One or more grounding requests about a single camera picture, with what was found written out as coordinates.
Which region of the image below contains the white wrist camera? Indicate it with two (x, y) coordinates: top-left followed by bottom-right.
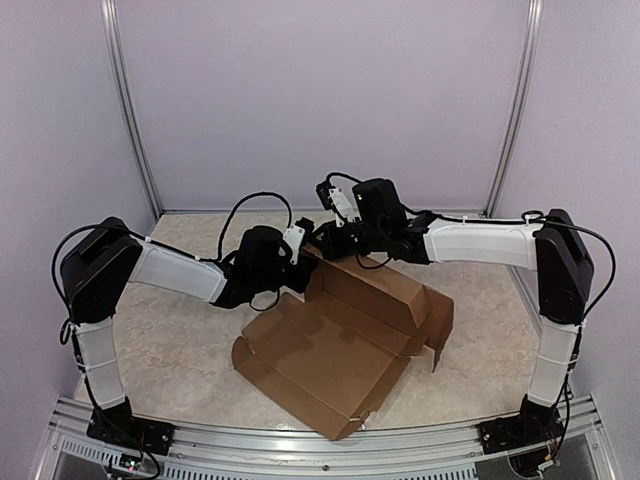
(283, 217), (314, 265)
(315, 180), (360, 227)

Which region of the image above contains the right aluminium corner post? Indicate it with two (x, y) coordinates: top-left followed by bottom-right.
(483, 0), (544, 218)

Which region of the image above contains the aluminium corner post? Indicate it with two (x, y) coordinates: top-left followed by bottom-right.
(483, 0), (544, 218)
(100, 0), (164, 220)

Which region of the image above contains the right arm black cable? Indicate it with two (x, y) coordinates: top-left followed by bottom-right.
(324, 171), (619, 321)

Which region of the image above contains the aluminium front frame rail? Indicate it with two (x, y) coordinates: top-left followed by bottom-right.
(34, 394), (621, 480)

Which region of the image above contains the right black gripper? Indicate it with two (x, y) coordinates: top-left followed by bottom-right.
(314, 220), (386, 260)

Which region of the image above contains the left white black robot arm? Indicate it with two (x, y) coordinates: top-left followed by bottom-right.
(54, 217), (316, 445)

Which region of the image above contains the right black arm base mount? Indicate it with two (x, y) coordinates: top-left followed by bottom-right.
(478, 415), (564, 455)

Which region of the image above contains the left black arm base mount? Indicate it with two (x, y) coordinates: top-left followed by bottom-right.
(87, 417), (175, 456)

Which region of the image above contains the left aluminium corner post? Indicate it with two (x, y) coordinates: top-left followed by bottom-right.
(100, 0), (164, 220)

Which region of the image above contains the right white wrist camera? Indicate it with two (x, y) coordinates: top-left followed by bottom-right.
(315, 180), (360, 227)

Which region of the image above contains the brown cardboard box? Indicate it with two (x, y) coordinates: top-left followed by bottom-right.
(231, 247), (454, 441)

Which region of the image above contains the right aluminium side rail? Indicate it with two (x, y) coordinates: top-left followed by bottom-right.
(512, 269), (564, 376)

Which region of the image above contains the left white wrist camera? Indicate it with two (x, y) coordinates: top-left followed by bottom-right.
(283, 217), (314, 265)

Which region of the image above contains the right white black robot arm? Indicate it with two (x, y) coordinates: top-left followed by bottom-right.
(315, 178), (594, 444)

